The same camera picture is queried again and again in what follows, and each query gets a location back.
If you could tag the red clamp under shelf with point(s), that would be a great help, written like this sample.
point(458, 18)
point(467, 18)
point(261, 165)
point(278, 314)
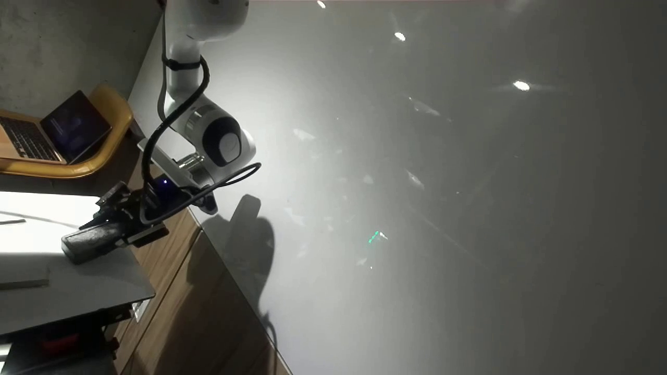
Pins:
point(58, 344)

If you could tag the dark wrist camera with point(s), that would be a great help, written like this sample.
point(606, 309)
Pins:
point(206, 206)

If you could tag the black shelf stand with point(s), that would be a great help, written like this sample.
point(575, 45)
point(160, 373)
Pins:
point(62, 356)

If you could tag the open laptop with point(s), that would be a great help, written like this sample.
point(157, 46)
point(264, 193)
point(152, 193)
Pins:
point(58, 127)

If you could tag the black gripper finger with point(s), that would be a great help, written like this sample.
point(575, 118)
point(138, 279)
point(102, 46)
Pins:
point(104, 221)
point(147, 236)

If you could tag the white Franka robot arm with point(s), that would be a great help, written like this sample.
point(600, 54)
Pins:
point(208, 132)

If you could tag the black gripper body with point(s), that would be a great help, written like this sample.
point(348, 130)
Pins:
point(135, 201)

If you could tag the yellow wooden chair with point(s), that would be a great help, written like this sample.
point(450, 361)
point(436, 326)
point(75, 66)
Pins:
point(115, 132)

